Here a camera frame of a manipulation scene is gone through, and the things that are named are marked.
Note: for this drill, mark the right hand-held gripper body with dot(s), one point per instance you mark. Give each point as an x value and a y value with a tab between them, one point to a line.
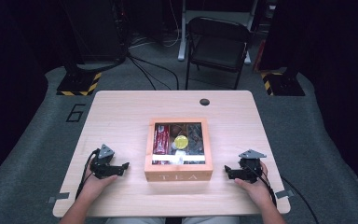
250	169

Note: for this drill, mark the white coffee capsule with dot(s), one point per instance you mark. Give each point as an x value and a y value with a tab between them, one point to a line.
178	152

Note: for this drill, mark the black equipment cabinet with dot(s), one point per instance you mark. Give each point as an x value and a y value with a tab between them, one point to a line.
96	28

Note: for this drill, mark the row of red sachets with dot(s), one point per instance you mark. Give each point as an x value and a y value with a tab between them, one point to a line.
161	140

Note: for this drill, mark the black table grommet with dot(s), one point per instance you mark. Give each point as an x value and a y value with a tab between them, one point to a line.
204	102

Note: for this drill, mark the yellow coffee capsule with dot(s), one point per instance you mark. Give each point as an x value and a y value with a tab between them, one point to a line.
181	142

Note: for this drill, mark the dark curtain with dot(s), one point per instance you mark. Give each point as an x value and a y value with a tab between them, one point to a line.
9	77
338	62

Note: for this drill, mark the pile of dark tea bags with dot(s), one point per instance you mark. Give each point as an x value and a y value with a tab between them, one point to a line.
195	138

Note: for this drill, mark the person's right hand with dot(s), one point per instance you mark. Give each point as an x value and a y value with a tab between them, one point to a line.
256	191

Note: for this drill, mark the black folding chair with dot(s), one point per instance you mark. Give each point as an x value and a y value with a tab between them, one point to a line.
217	53

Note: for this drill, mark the wooden tea box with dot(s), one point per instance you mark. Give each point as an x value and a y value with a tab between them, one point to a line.
178	172

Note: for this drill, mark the grey tape strip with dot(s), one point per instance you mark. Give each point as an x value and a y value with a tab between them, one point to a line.
59	197
284	194

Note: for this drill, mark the person's left hand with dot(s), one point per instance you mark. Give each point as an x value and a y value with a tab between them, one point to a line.
94	186

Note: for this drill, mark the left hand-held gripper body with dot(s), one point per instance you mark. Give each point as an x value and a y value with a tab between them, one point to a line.
104	165

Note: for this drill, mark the black stand base striped edge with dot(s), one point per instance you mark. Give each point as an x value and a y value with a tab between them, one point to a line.
284	85
77	84

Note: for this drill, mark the brown coffee capsule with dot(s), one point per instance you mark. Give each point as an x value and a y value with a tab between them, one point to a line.
176	129

